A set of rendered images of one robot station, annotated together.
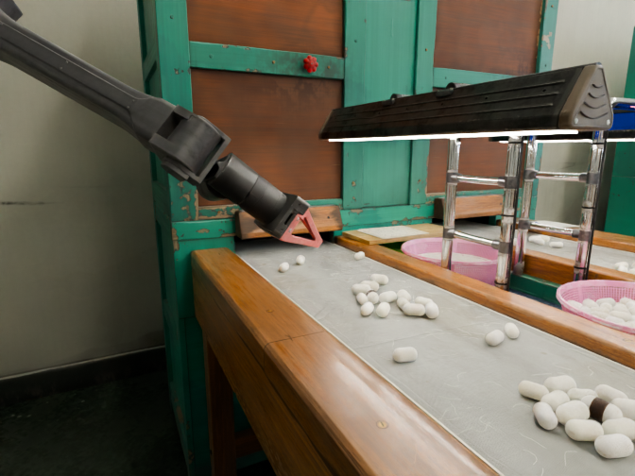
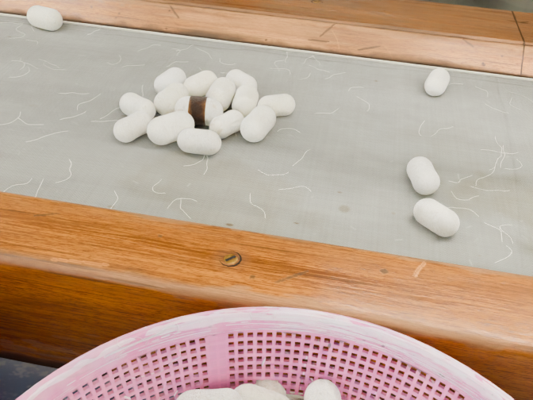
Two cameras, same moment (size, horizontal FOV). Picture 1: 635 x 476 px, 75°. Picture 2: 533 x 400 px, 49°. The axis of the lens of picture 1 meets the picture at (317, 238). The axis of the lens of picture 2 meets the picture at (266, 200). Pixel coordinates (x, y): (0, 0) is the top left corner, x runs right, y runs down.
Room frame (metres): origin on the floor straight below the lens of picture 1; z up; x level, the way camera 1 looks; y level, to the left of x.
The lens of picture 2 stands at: (0.66, -0.60, 0.99)
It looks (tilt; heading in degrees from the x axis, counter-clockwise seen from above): 38 degrees down; 124
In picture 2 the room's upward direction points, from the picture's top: 4 degrees clockwise
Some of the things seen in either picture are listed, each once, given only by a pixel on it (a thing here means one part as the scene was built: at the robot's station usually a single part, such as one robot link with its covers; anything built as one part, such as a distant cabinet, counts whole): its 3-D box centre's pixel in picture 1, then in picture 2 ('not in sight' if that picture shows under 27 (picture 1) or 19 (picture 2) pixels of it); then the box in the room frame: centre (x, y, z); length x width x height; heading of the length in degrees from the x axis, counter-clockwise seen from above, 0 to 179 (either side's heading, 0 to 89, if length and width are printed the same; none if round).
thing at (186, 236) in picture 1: (349, 302); not in sight; (1.57, -0.13, 0.42); 1.36 x 0.55 x 0.84; 116
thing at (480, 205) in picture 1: (472, 206); not in sight; (1.43, -0.54, 0.83); 0.30 x 0.06 x 0.07; 116
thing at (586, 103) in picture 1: (416, 115); not in sight; (0.76, -0.17, 1.08); 0.62 x 0.08 x 0.07; 26
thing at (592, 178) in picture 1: (577, 201); not in sight; (0.97, -0.61, 0.90); 0.20 x 0.19 x 0.45; 26
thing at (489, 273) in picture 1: (453, 265); not in sight; (1.04, -0.35, 0.72); 0.27 x 0.27 x 0.10
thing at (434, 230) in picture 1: (402, 232); not in sight; (1.23, -0.26, 0.77); 0.33 x 0.15 x 0.01; 116
